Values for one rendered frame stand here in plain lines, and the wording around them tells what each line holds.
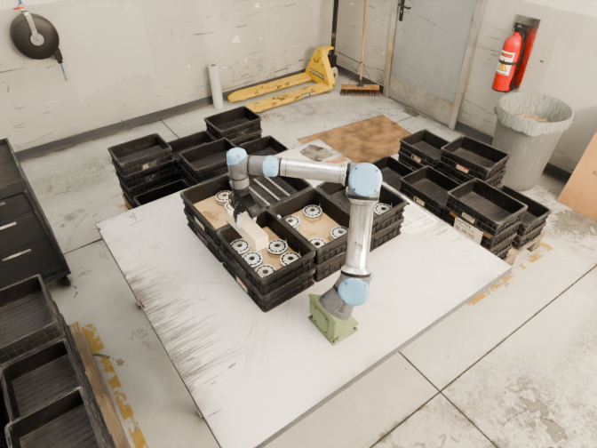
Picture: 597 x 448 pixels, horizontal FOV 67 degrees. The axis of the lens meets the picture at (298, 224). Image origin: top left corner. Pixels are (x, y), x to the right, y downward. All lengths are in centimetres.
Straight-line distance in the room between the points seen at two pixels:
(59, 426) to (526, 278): 290
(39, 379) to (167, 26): 365
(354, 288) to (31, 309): 175
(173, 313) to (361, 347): 86
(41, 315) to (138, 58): 311
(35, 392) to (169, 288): 78
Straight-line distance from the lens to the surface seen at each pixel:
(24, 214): 311
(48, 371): 260
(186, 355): 201
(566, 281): 361
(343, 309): 187
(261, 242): 183
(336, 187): 250
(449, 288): 227
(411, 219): 260
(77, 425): 224
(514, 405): 285
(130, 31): 503
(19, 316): 276
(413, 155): 373
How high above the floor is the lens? 232
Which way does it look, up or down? 40 degrees down
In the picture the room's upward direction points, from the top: 1 degrees counter-clockwise
